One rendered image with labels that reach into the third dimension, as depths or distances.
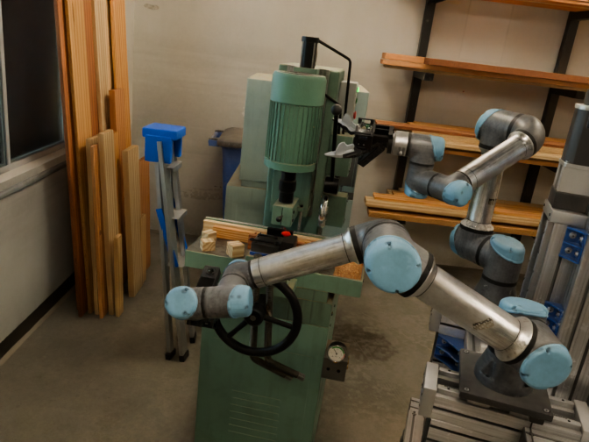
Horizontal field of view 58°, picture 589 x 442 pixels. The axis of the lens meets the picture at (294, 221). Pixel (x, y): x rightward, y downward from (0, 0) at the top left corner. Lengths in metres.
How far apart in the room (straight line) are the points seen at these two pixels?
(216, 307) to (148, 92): 3.14
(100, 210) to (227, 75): 1.58
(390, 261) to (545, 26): 3.38
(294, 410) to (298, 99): 1.08
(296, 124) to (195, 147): 2.56
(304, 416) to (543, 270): 0.96
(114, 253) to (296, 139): 1.63
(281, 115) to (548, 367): 1.02
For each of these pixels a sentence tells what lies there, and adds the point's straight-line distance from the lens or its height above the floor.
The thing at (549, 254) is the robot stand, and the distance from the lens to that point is 1.63.
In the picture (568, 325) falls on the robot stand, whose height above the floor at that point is 0.96.
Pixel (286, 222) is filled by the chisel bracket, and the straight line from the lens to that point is 1.81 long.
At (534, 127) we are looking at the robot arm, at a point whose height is 1.43.
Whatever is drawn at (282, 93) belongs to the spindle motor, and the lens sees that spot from 1.70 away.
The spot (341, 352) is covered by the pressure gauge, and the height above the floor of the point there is 0.67.
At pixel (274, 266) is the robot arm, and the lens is 1.32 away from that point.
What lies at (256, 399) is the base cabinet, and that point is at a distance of 2.02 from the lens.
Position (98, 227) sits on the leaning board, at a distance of 3.02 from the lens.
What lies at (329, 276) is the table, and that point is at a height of 0.90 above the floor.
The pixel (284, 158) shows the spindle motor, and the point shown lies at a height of 1.24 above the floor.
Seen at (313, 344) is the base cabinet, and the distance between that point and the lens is 1.85.
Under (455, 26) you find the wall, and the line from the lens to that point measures 4.16.
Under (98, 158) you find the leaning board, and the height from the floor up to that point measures 0.91.
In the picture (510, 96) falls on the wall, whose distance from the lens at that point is 4.31.
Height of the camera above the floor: 1.61
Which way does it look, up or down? 19 degrees down
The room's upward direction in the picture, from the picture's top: 7 degrees clockwise
